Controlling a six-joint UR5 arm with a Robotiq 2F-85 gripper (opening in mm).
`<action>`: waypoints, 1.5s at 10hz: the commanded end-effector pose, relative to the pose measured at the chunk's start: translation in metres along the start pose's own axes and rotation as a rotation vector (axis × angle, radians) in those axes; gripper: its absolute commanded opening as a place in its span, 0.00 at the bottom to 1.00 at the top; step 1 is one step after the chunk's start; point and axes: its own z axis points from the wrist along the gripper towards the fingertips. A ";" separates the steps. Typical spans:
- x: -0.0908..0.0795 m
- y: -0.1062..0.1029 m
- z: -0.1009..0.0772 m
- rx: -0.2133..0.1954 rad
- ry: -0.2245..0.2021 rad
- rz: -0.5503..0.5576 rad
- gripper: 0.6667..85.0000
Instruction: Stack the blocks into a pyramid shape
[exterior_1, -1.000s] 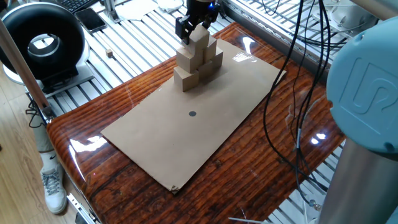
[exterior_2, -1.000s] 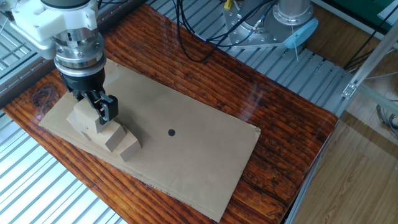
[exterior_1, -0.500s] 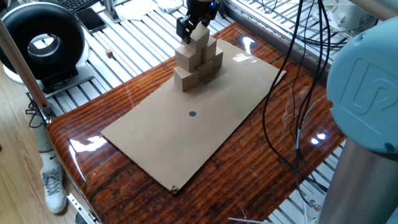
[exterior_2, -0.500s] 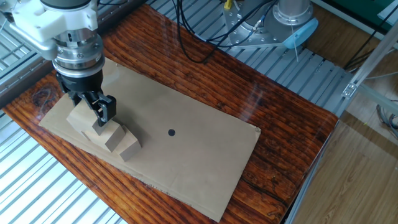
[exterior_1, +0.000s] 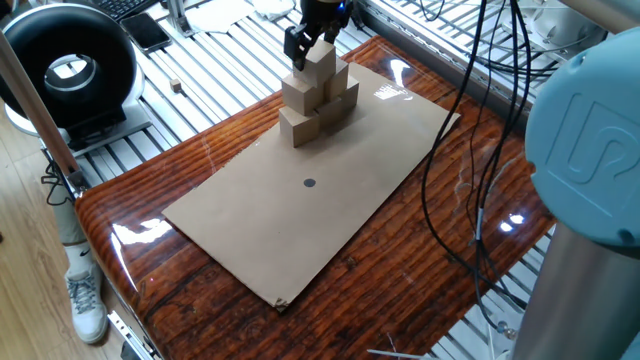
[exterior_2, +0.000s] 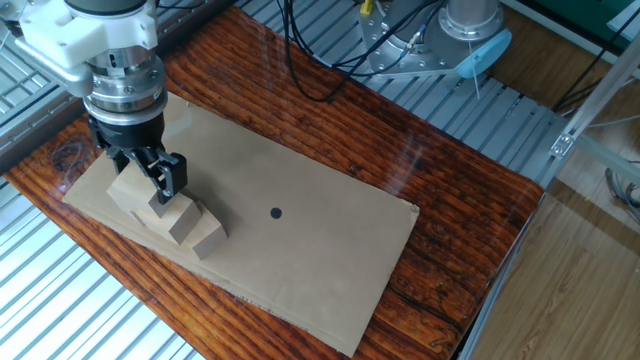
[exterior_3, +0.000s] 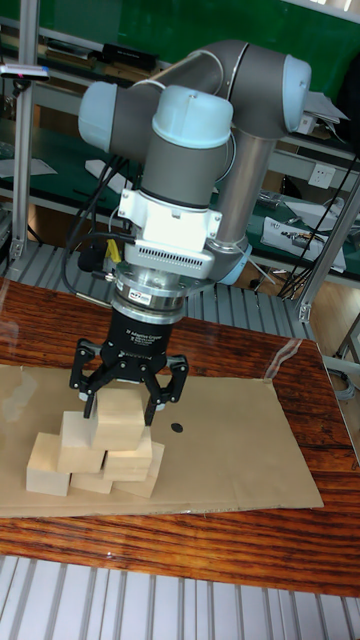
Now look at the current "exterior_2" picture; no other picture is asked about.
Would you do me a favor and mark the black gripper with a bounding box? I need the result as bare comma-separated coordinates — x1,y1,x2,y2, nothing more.
87,112,189,206

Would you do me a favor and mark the wooden cube block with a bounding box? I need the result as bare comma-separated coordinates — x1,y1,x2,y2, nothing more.
182,199,229,261
132,192,202,246
106,162,174,220

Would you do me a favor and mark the brown cardboard sheet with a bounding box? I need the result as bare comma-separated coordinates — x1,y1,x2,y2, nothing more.
62,88,421,358

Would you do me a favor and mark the glossy wood-grain board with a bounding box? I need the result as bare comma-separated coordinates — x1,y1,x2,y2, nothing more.
2,5,545,360

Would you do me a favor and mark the green board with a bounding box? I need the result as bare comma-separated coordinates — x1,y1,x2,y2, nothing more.
519,0,640,51

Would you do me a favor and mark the long black cable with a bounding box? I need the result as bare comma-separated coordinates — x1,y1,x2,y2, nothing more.
277,0,444,104

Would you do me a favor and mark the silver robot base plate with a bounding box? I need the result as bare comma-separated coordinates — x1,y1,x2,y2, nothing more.
357,0,459,81

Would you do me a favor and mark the grey cable metal connector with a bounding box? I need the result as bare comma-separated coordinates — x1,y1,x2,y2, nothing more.
399,0,444,56

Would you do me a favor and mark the thin black cable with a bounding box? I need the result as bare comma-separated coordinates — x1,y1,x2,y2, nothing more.
552,4,640,114

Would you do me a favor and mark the aluminium frame strut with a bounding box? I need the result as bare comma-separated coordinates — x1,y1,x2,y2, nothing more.
548,47,640,161
574,134,640,174

